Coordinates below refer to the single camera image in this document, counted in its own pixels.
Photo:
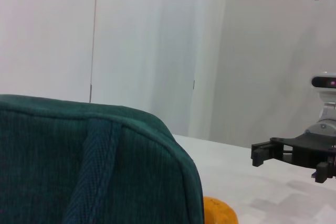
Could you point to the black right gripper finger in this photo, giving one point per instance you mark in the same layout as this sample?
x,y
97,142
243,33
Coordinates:
x,y
321,172
261,153

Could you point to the yellow banana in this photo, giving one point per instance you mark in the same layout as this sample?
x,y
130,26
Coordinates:
x,y
218,212

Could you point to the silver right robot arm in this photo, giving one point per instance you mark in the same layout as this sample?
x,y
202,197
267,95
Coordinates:
x,y
324,127

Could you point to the dark teal insulated lunch bag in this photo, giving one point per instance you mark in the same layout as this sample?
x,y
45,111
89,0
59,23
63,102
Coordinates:
x,y
78,161

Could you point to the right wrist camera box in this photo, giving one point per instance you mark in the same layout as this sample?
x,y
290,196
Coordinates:
x,y
324,81

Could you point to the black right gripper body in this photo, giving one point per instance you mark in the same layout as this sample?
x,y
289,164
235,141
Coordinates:
x,y
309,148

